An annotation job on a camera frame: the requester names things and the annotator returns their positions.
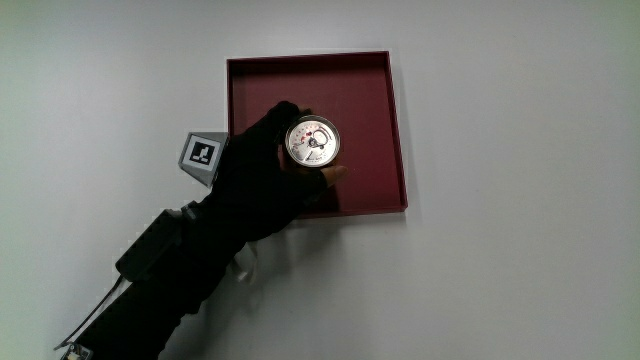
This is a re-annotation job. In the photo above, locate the person's left hand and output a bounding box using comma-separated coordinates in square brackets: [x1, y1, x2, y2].
[178, 100, 349, 244]

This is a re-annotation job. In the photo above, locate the dark red square plate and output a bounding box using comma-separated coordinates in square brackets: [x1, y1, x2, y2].
[225, 50, 409, 220]

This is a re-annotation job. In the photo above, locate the person's left forearm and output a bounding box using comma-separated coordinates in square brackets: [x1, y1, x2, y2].
[79, 197, 247, 360]

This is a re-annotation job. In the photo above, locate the black box on forearm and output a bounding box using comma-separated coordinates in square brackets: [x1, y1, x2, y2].
[115, 208, 185, 283]

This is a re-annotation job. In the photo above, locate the white tag on sleeve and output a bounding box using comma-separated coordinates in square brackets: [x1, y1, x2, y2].
[228, 241, 260, 285]

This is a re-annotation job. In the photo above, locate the thin black cable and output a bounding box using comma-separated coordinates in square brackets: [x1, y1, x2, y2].
[53, 274, 126, 351]

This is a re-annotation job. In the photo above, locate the small connector on cable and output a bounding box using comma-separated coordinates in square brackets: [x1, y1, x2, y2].
[60, 343, 95, 360]

